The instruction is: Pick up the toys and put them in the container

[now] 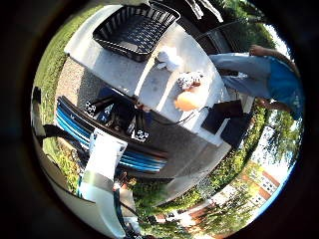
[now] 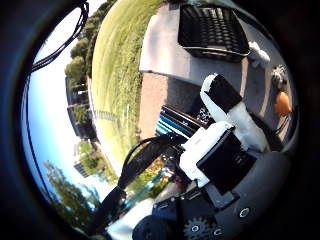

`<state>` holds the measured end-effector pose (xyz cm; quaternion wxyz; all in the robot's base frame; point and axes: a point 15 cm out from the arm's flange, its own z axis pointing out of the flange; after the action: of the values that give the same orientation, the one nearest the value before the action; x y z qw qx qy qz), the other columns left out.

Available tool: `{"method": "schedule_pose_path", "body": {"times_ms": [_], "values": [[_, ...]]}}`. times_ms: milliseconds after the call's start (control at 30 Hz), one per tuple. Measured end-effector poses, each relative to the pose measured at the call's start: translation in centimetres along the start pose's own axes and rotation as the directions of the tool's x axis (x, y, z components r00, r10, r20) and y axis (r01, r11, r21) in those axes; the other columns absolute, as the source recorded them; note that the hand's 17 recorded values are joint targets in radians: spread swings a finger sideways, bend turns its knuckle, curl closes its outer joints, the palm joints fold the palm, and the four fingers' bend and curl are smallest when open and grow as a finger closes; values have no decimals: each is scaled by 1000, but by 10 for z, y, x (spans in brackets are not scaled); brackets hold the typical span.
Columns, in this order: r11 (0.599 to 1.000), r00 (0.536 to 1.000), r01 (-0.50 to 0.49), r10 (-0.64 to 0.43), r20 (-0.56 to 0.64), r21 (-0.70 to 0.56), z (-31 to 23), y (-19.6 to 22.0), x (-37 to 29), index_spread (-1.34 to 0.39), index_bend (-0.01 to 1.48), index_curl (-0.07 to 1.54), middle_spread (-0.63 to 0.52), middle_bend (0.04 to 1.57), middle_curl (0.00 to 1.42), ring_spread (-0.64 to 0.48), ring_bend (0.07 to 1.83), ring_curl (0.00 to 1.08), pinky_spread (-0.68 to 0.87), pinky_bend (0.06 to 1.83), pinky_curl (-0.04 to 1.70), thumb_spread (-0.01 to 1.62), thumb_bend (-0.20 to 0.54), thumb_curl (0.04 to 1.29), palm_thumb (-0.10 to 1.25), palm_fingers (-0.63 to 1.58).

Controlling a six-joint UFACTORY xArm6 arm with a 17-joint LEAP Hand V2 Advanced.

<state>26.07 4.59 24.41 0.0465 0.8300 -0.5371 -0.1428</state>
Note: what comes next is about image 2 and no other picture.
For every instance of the white plush toy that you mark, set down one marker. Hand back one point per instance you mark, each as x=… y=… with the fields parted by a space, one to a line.
x=259 y=55

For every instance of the spotted grey plush toy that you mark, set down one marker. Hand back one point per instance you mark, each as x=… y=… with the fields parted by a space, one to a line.
x=278 y=77

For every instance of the black woven plastic basket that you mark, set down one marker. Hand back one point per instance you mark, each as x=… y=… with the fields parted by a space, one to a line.
x=210 y=30

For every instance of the dark glass building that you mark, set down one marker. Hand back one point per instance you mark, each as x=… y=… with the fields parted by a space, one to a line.
x=78 y=110

